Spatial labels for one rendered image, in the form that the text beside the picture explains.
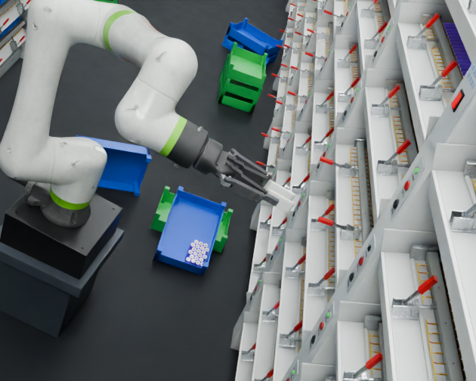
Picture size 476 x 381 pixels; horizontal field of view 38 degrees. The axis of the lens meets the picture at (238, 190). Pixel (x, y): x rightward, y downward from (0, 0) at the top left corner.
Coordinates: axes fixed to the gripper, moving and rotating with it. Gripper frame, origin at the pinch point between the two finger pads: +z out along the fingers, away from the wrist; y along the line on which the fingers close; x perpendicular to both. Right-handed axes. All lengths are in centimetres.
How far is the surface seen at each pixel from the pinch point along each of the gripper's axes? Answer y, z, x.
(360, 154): -33.4, 20.4, 3.5
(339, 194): -17.2, 17.1, -1.2
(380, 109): -26.0, 14.4, 19.7
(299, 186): -70, 25, -34
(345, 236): 0.7, 17.8, 0.1
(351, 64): -99, 21, 1
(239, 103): -213, 14, -89
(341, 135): -42.6, 16.2, 1.4
